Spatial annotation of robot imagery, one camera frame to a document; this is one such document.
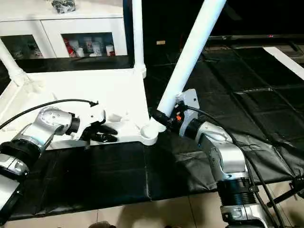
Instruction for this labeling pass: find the white plastic table top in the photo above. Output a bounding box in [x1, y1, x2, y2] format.
[0, 66, 160, 151]

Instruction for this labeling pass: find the white plastic table leg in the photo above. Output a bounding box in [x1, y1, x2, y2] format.
[0, 39, 30, 87]
[132, 0, 148, 79]
[150, 0, 228, 134]

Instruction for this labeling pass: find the black work mat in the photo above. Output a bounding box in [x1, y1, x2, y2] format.
[0, 45, 304, 221]

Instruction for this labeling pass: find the red bottle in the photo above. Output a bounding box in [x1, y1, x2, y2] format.
[67, 41, 76, 57]

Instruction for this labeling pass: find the black flat bar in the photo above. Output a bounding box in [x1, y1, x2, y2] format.
[209, 34, 304, 41]

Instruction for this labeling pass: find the white cabinet with glass doors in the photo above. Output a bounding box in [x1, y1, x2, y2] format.
[0, 0, 129, 60]

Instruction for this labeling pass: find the white board strip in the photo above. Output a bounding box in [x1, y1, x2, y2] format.
[263, 46, 304, 79]

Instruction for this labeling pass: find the black bundle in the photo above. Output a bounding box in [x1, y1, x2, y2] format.
[51, 0, 76, 14]

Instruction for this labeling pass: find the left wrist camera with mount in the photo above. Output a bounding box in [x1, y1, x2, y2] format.
[76, 104, 108, 141]

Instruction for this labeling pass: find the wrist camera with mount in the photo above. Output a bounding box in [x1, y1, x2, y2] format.
[76, 104, 108, 141]
[176, 89, 200, 119]

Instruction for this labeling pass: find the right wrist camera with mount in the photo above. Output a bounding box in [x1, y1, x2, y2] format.
[176, 89, 200, 119]

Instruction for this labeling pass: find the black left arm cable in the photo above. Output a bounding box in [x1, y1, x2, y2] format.
[0, 99, 99, 130]

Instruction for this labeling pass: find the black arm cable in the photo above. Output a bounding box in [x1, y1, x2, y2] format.
[0, 99, 99, 130]
[183, 105, 286, 228]

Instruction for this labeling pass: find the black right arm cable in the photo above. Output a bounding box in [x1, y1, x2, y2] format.
[183, 105, 286, 228]

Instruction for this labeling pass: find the black metal frame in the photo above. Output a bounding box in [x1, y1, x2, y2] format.
[266, 176, 304, 210]

